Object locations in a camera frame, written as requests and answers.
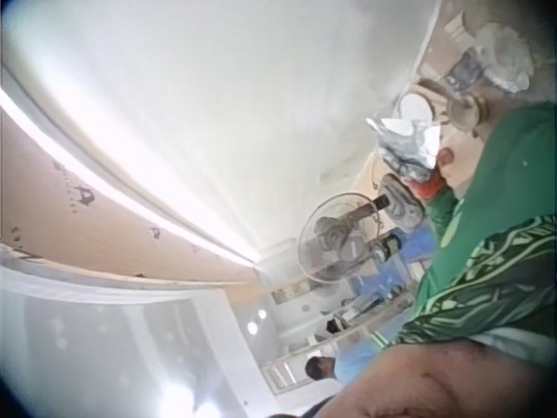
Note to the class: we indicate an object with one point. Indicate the person's left hand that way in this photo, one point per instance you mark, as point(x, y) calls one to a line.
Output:
point(431, 187)

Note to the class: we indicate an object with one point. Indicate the person's left fingers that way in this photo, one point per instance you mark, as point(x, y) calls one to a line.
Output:
point(446, 158)

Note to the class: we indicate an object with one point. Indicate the silver plastic bag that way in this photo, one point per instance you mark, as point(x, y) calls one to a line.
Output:
point(404, 143)

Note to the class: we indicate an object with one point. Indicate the round beige tape roll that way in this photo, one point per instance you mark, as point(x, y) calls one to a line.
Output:
point(467, 112)

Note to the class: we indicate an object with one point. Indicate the white round plate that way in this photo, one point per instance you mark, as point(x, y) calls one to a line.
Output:
point(415, 106)

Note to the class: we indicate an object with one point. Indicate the grey cloth bag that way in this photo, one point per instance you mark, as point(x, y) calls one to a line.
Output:
point(400, 202)

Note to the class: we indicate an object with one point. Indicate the blue plastic chair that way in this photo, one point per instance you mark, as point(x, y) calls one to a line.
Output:
point(418, 250)

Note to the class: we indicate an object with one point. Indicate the black bottle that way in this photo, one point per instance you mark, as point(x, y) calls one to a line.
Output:
point(389, 247)

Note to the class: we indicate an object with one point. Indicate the wooden shelf with items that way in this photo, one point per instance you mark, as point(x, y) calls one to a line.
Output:
point(452, 52)

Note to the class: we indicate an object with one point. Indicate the clear crumpled plastic bag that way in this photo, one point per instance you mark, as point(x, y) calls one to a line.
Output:
point(505, 54)

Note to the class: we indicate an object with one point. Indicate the white standing fan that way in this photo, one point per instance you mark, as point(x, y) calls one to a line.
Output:
point(326, 248)

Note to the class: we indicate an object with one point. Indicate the white sheer curtain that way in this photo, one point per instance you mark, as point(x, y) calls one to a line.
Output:
point(109, 348)

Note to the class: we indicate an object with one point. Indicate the framed wall picture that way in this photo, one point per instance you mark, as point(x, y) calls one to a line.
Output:
point(290, 294)

